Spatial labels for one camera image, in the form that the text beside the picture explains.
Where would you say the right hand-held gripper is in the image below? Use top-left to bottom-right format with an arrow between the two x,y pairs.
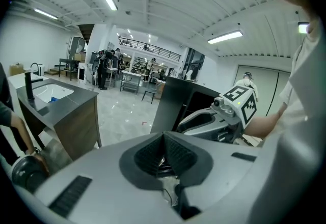
177,85 -> 257,144

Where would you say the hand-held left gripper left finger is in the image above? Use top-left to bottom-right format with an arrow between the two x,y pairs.
34,131 -> 184,224

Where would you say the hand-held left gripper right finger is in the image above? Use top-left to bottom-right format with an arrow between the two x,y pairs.
164,131 -> 272,224

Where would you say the person's right forearm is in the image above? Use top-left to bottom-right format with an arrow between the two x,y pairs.
243,109 -> 286,140

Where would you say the wooden sink cabinet dark top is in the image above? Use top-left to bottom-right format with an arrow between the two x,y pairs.
16,76 -> 102,161

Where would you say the black chair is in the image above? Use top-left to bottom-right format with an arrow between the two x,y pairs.
141,87 -> 158,104

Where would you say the black framed window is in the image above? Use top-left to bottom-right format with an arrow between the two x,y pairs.
183,47 -> 206,78

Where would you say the white-rimmed dark grey device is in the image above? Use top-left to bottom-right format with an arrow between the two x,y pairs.
11,154 -> 50,194

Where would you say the grey double door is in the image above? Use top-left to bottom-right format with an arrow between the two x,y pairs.
236,64 -> 291,118

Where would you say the black mezzanine railing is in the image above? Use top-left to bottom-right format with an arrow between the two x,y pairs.
118,36 -> 182,62

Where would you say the metal table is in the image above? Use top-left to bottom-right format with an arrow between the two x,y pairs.
119,70 -> 142,96

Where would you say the white sink basin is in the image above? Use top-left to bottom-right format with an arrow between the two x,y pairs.
32,83 -> 75,104

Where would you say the person's white t-shirt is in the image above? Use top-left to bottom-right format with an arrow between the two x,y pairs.
254,18 -> 326,224

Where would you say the black faucet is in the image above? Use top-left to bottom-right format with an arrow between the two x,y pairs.
24,69 -> 44,101

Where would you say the black table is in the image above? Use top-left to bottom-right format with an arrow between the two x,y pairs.
59,58 -> 80,81

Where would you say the grey metal cabinet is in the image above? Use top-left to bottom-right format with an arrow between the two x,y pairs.
68,36 -> 87,62

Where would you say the cardboard box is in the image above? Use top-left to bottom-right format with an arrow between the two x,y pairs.
9,63 -> 25,76

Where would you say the dark staircase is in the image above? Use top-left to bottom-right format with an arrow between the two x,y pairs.
77,23 -> 95,41

